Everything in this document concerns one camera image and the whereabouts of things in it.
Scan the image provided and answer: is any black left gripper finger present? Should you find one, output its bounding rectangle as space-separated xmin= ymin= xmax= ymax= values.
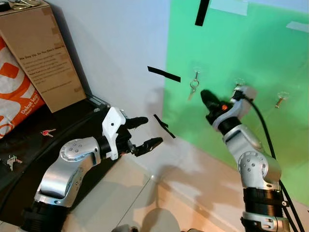
xmin=133 ymin=137 xmax=164 ymax=157
xmin=124 ymin=116 xmax=149 ymax=130

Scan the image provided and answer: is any brown cardboard box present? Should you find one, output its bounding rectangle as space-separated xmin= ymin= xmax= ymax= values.
xmin=0 ymin=0 xmax=88 ymax=113

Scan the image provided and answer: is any small silver key bunch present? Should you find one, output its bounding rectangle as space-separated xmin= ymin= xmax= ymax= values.
xmin=6 ymin=154 xmax=23 ymax=171

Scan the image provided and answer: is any upright black tape strip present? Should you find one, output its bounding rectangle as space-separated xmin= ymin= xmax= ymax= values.
xmin=195 ymin=0 xmax=211 ymax=27

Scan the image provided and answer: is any slanted black tape strip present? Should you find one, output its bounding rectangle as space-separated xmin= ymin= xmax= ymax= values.
xmin=153 ymin=114 xmax=176 ymax=139

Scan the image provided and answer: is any long black tape strip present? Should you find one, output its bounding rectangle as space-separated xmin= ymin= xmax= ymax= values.
xmin=147 ymin=66 xmax=182 ymax=83

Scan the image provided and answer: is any green backdrop sheet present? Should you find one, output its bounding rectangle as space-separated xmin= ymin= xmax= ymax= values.
xmin=162 ymin=0 xmax=309 ymax=205

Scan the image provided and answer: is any wide clear tape strip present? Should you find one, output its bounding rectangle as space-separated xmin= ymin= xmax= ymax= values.
xmin=210 ymin=0 xmax=250 ymax=16

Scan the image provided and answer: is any orange and white bag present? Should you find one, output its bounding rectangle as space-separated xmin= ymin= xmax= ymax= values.
xmin=0 ymin=36 xmax=47 ymax=139

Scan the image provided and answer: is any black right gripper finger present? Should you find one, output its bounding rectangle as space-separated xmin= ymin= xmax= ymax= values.
xmin=200 ymin=89 xmax=222 ymax=110

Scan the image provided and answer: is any silver key on ring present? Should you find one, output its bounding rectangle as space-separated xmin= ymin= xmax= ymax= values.
xmin=188 ymin=71 xmax=200 ymax=102

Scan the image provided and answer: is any narrow clear tape strip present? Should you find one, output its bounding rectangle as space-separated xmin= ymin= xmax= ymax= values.
xmin=285 ymin=20 xmax=309 ymax=34

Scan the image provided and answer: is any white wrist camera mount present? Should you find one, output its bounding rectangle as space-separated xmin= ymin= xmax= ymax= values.
xmin=212 ymin=86 xmax=257 ymax=130
xmin=102 ymin=107 xmax=127 ymax=160

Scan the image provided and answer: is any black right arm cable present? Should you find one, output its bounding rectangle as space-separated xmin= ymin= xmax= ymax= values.
xmin=243 ymin=94 xmax=306 ymax=232

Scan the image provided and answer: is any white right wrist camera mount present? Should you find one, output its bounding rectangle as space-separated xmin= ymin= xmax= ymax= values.
xmin=212 ymin=86 xmax=257 ymax=130

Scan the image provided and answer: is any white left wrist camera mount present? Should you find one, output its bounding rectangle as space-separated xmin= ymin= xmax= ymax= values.
xmin=102 ymin=107 xmax=127 ymax=160

